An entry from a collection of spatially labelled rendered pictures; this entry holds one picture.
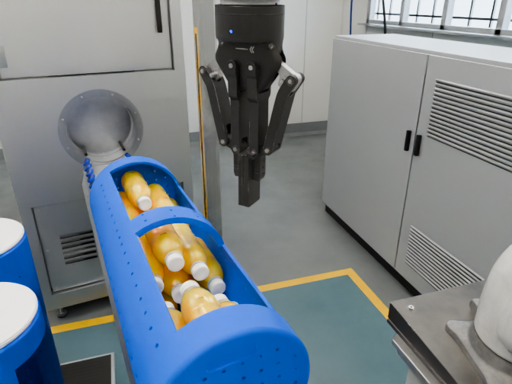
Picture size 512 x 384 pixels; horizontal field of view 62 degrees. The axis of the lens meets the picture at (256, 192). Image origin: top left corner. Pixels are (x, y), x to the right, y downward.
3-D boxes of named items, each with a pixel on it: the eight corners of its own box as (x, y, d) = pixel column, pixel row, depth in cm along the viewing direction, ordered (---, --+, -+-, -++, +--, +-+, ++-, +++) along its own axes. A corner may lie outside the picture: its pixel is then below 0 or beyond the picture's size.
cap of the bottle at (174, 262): (184, 264, 97) (187, 267, 95) (168, 270, 95) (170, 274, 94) (180, 250, 95) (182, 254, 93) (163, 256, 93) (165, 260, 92)
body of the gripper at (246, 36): (301, 1, 46) (296, 88, 50) (235, 0, 50) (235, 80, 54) (267, 4, 40) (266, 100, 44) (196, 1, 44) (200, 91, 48)
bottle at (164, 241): (171, 229, 113) (193, 267, 98) (145, 238, 111) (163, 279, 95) (164, 206, 110) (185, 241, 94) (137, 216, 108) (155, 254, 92)
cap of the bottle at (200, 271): (194, 280, 100) (196, 283, 98) (188, 268, 98) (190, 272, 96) (209, 270, 101) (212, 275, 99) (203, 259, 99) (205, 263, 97)
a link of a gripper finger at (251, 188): (255, 148, 54) (260, 148, 53) (254, 197, 57) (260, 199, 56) (243, 155, 51) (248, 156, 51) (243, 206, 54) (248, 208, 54)
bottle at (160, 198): (161, 204, 141) (176, 230, 125) (139, 201, 137) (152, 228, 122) (166, 184, 139) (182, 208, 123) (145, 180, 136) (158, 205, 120)
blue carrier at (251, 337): (182, 222, 153) (170, 147, 140) (312, 422, 80) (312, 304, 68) (100, 244, 142) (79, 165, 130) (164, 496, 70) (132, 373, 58)
